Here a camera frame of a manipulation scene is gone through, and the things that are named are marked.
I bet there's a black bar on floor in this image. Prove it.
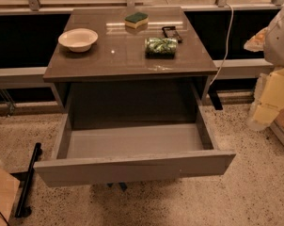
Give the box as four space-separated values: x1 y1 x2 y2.
14 142 42 218

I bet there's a brown cardboard panel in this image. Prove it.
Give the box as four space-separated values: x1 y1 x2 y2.
0 168 20 226

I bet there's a black rectangular device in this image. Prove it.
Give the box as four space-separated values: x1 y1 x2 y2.
162 26 182 43

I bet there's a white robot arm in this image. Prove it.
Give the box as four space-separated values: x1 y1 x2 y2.
244 6 284 131

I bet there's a white cable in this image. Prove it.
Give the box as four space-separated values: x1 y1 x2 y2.
209 3 235 87

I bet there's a grey open top drawer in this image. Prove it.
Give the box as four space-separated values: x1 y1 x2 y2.
33 84 237 188

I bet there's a green yellow sponge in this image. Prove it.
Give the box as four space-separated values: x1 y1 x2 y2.
125 12 149 29

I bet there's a white ceramic bowl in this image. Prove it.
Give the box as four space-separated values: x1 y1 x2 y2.
58 28 98 53

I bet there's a grey cabinet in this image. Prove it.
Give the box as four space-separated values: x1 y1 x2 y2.
43 8 216 115

